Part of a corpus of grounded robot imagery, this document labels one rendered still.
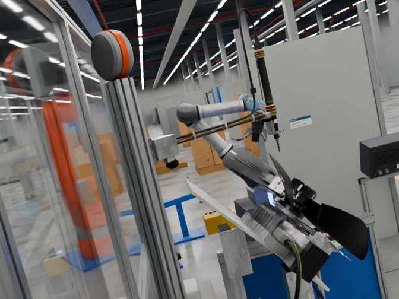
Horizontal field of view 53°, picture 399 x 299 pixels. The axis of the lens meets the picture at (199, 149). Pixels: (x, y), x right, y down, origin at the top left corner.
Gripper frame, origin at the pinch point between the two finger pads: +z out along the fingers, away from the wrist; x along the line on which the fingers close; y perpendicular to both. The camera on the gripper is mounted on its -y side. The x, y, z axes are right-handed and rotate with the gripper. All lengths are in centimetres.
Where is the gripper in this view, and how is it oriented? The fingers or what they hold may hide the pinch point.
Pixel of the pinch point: (255, 140)
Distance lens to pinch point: 234.2
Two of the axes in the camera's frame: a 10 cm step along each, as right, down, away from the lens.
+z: -2.1, 5.8, -7.8
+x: 9.8, 1.6, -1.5
